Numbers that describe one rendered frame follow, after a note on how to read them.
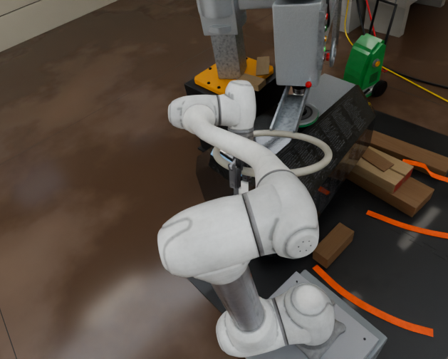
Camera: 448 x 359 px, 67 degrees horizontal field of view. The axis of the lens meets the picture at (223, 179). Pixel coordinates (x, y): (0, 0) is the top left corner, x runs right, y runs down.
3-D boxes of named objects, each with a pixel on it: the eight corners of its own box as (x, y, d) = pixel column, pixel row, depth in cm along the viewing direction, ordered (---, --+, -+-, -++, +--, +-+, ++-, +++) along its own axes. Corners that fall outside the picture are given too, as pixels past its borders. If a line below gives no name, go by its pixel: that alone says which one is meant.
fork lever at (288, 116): (290, 64, 207) (290, 56, 203) (323, 65, 200) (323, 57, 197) (262, 135, 164) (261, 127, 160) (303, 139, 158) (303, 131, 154)
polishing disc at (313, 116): (303, 129, 193) (303, 128, 192) (274, 117, 205) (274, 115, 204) (325, 110, 201) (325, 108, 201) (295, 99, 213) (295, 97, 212)
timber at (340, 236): (326, 268, 229) (327, 260, 220) (312, 258, 236) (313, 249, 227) (352, 240, 240) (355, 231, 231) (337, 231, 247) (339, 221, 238)
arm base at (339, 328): (354, 320, 124) (355, 314, 120) (315, 367, 116) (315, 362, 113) (313, 288, 135) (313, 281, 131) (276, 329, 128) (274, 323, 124)
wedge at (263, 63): (257, 62, 277) (256, 57, 273) (269, 61, 275) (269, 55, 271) (256, 75, 264) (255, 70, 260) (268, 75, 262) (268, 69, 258)
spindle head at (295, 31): (289, 56, 206) (287, -25, 173) (326, 56, 199) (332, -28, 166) (275, 90, 184) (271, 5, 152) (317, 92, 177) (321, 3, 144)
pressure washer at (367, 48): (361, 79, 369) (374, -5, 305) (386, 93, 346) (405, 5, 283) (335, 92, 361) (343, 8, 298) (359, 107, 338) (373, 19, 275)
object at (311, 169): (235, 131, 170) (234, 125, 169) (336, 140, 154) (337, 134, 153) (193, 169, 129) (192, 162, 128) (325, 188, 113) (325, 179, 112)
